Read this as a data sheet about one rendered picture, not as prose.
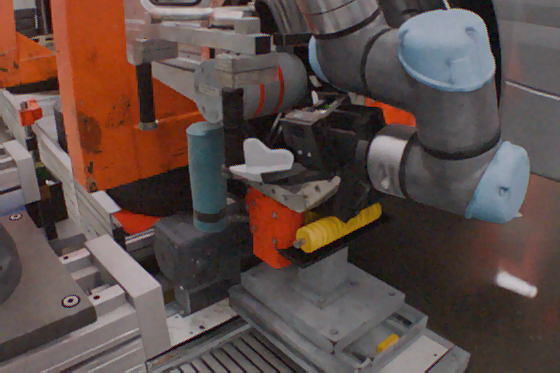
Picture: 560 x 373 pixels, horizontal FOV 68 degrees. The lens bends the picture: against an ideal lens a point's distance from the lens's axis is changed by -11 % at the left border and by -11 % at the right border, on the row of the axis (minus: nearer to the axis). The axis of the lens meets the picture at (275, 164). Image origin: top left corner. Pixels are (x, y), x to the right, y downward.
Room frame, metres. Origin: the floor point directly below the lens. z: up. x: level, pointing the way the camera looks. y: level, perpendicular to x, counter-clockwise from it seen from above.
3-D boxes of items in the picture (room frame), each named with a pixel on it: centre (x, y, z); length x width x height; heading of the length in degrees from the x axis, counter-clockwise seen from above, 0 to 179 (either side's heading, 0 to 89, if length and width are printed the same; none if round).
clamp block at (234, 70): (0.73, 0.05, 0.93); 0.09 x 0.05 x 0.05; 130
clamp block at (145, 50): (0.99, 0.26, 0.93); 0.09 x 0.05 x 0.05; 130
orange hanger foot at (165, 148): (1.42, 0.25, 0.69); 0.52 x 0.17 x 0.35; 130
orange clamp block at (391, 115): (0.75, -0.21, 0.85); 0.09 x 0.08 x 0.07; 40
